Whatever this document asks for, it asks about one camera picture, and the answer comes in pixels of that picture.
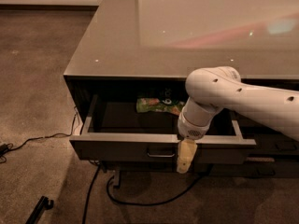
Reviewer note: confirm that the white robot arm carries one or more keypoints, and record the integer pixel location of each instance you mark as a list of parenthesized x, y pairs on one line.
[(211, 90)]

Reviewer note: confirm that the green snack bag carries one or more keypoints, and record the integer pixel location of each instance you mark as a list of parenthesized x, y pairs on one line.
[(144, 105)]

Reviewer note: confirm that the black bar on floor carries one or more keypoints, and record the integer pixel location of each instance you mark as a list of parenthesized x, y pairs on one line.
[(43, 204)]

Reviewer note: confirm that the dark cabinet with glossy top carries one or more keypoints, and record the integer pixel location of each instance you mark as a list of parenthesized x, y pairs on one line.
[(146, 49)]

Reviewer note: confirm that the black power adapter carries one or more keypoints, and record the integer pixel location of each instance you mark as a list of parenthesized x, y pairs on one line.
[(3, 149)]

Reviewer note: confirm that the drawer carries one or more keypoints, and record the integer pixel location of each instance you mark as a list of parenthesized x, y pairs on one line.
[(275, 144), (254, 168), (114, 131)]

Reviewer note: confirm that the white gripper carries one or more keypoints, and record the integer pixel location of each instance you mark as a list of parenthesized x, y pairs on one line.
[(191, 130)]

